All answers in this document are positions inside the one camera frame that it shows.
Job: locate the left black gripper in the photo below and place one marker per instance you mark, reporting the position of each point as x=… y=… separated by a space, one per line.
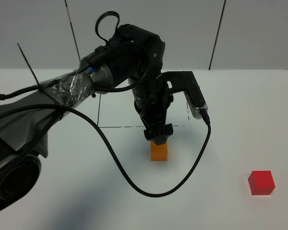
x=151 y=103

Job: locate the red cube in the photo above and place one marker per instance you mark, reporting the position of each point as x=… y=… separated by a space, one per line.
x=261 y=183

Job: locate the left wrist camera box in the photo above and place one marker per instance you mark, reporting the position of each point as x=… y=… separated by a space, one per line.
x=184 y=81

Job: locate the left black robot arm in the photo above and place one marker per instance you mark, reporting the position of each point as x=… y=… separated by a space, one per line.
x=132 y=54

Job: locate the orange cube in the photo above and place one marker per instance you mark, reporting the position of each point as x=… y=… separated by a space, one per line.
x=159 y=152

